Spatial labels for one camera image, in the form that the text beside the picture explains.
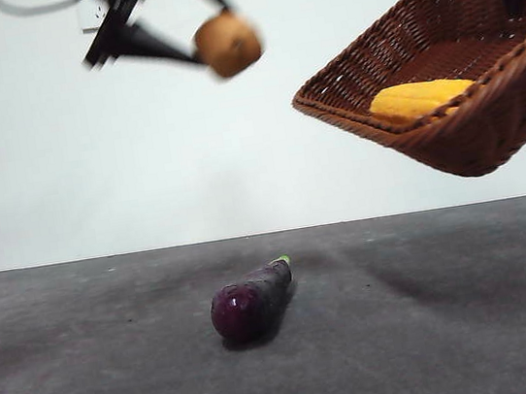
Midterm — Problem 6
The brown wicker basket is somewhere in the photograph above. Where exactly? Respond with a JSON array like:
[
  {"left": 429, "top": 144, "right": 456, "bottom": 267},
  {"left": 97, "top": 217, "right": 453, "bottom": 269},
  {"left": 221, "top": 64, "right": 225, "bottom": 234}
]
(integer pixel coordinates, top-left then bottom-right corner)
[{"left": 278, "top": 0, "right": 526, "bottom": 201}]

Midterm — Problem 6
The white wall socket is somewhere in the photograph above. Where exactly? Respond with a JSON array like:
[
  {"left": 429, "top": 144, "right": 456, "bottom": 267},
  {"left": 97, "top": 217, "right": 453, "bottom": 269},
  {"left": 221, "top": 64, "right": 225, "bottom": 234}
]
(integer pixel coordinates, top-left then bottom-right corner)
[{"left": 78, "top": 0, "right": 114, "bottom": 35}]

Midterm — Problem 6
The purple eggplant with green stem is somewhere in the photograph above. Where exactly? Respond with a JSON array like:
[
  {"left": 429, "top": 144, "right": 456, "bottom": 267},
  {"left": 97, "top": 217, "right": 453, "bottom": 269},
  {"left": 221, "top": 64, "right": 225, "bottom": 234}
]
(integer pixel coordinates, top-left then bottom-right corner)
[{"left": 203, "top": 254, "right": 303, "bottom": 346}]

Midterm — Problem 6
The brown potato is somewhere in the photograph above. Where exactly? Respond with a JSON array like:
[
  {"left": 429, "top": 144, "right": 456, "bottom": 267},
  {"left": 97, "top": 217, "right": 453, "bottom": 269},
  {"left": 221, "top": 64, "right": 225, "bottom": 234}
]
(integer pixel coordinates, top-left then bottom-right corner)
[{"left": 189, "top": 5, "right": 268, "bottom": 82}]

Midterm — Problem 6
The grey cable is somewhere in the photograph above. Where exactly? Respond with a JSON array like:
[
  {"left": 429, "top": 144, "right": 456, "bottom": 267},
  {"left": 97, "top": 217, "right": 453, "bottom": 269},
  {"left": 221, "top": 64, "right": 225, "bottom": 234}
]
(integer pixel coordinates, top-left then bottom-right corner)
[{"left": 0, "top": 0, "right": 89, "bottom": 21}]

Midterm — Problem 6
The yellow corn cob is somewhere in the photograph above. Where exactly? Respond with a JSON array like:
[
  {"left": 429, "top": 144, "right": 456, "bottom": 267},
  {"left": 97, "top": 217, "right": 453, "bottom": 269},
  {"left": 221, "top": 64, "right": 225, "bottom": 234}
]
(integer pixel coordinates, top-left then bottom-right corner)
[{"left": 366, "top": 73, "right": 482, "bottom": 133}]

